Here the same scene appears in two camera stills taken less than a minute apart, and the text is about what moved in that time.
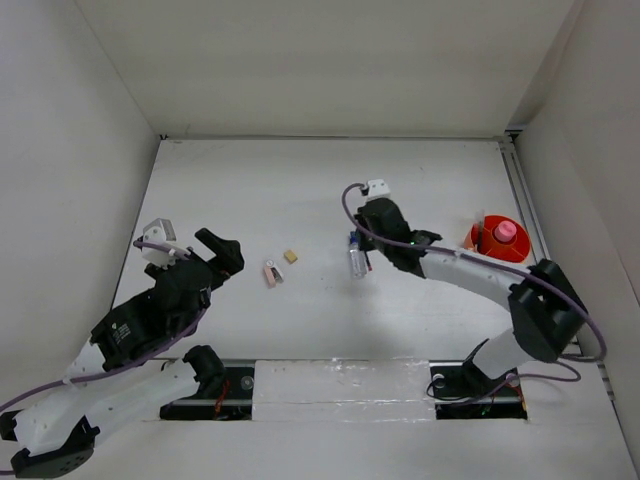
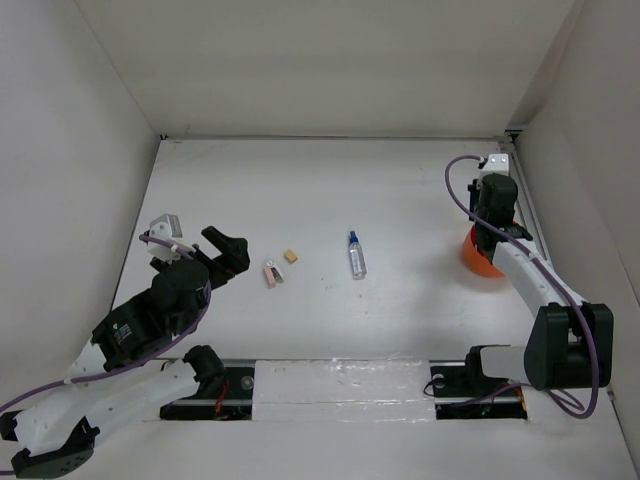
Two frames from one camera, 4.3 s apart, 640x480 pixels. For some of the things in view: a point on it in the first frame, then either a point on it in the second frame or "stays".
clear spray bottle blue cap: x=357 y=257 stays
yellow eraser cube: x=290 y=256 stays
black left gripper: x=229 y=257 stays
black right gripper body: x=366 y=242 to x=475 y=210
